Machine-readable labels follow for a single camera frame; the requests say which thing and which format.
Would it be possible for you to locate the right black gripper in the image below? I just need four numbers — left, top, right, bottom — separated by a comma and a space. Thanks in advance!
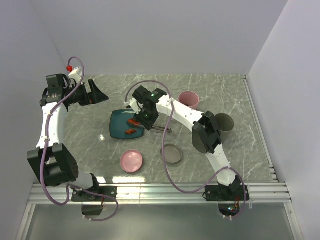
133, 105, 160, 131

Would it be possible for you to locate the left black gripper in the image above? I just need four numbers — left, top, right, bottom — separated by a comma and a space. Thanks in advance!
64, 79, 109, 106

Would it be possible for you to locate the teal square plate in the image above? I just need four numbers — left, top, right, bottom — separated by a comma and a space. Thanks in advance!
109, 109, 145, 140

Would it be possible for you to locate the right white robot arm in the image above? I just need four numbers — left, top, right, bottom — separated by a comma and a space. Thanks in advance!
125, 86, 244, 200

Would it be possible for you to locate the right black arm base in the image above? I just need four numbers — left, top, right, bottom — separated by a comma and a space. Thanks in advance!
202, 185, 250, 219

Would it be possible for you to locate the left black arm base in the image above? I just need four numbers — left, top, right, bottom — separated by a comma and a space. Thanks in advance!
71, 186, 117, 217

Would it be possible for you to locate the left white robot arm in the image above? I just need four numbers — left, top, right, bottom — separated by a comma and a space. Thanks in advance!
27, 73, 109, 201

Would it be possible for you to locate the grey round lid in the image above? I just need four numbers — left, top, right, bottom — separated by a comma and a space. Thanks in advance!
160, 143, 183, 165

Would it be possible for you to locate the pink cylindrical container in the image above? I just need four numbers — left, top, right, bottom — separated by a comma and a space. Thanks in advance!
178, 91, 200, 110

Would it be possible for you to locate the pink round lid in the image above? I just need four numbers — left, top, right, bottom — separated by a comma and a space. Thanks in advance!
120, 149, 143, 173

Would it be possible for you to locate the grey cylindrical container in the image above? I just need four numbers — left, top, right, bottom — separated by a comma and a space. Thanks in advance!
215, 113, 235, 143

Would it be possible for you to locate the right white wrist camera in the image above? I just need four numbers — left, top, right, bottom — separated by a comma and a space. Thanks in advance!
124, 98, 142, 113

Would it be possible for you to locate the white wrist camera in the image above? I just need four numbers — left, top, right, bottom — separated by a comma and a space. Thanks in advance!
124, 98, 142, 113
66, 65, 84, 83

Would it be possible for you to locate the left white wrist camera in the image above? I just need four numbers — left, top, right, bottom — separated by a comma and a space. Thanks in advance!
66, 65, 84, 83

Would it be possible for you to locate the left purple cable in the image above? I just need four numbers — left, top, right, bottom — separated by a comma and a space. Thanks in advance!
39, 56, 120, 222

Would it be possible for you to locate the purple cable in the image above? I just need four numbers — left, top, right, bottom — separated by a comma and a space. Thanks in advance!
124, 79, 248, 220
39, 56, 120, 222

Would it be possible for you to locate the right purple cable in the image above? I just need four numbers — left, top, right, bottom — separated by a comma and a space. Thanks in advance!
124, 79, 248, 220

